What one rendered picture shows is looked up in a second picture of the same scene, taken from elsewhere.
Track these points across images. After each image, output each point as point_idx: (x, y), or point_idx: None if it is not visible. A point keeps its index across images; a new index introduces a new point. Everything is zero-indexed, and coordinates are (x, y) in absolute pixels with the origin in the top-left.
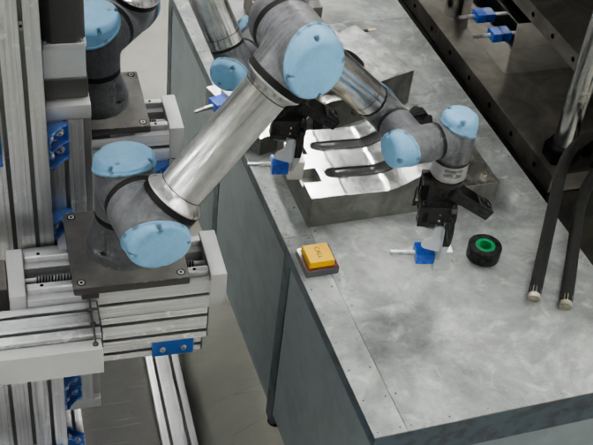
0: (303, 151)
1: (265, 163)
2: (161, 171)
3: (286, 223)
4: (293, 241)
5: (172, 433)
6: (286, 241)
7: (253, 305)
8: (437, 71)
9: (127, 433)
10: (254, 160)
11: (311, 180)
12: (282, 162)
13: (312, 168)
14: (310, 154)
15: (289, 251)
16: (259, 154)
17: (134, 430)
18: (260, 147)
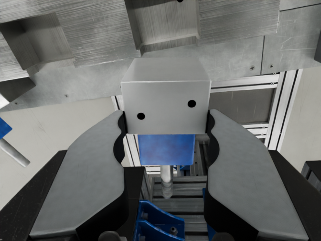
0: (31, 16)
1: (170, 169)
2: (144, 238)
3: (221, 63)
4: (274, 57)
5: (224, 85)
6: (270, 70)
7: None
8: None
9: (214, 105)
10: (50, 93)
11: (148, 4)
12: (181, 139)
13: (124, 3)
14: (57, 1)
15: (298, 68)
16: (34, 84)
17: (212, 102)
18: (22, 91)
